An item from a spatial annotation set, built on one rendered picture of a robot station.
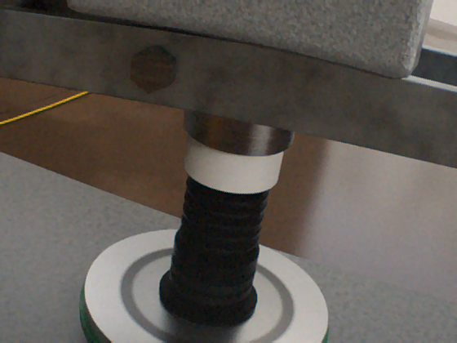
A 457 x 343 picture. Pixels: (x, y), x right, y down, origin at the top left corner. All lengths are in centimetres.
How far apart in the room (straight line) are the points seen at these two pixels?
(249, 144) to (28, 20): 17
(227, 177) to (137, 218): 31
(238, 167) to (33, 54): 16
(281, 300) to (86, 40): 28
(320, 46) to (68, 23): 17
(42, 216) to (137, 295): 23
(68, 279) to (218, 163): 25
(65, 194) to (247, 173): 37
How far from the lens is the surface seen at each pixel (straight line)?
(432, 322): 68
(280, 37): 32
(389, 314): 66
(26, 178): 80
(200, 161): 43
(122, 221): 72
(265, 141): 42
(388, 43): 31
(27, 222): 71
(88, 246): 67
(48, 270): 63
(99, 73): 40
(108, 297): 51
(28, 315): 58
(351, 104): 37
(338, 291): 67
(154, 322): 49
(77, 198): 76
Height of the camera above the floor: 123
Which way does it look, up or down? 26 degrees down
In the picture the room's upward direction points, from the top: 10 degrees clockwise
